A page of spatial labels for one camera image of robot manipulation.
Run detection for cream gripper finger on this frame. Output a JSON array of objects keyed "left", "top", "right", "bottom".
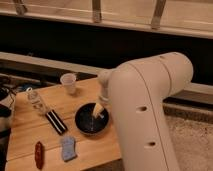
[{"left": 92, "top": 103, "right": 104, "bottom": 118}]

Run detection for dark ceramic bowl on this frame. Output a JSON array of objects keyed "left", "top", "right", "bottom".
[{"left": 75, "top": 103, "right": 109, "bottom": 135}]

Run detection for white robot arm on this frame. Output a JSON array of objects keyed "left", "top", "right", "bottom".
[{"left": 98, "top": 52, "right": 193, "bottom": 171}]

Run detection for wooden board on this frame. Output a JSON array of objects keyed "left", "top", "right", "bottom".
[{"left": 6, "top": 78, "right": 121, "bottom": 171}]

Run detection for translucent plastic cup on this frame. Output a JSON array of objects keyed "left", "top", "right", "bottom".
[{"left": 60, "top": 73, "right": 76, "bottom": 95}]

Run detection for blue folded cloth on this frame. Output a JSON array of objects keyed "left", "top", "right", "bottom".
[{"left": 61, "top": 136, "right": 77, "bottom": 162}]

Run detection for black white striped case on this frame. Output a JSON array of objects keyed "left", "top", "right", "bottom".
[{"left": 45, "top": 110, "right": 68, "bottom": 135}]

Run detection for clear glass jar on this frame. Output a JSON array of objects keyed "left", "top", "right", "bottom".
[{"left": 26, "top": 87, "right": 47, "bottom": 115}]

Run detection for wooden rail bracket middle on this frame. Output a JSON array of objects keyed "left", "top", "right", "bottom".
[{"left": 92, "top": 0, "right": 101, "bottom": 23}]

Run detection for wooden rail bracket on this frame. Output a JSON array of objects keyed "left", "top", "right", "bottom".
[
  {"left": 92, "top": 0, "right": 101, "bottom": 23},
  {"left": 13, "top": 0, "right": 27, "bottom": 15},
  {"left": 151, "top": 0, "right": 166, "bottom": 29}
]

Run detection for wooden rail bracket right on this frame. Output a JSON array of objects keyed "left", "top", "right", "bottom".
[{"left": 151, "top": 0, "right": 166, "bottom": 29}]

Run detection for black cables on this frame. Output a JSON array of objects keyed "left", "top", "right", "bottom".
[{"left": 0, "top": 75, "right": 21, "bottom": 134}]

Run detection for wooden rail bracket left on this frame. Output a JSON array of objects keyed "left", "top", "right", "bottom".
[{"left": 13, "top": 0, "right": 27, "bottom": 15}]

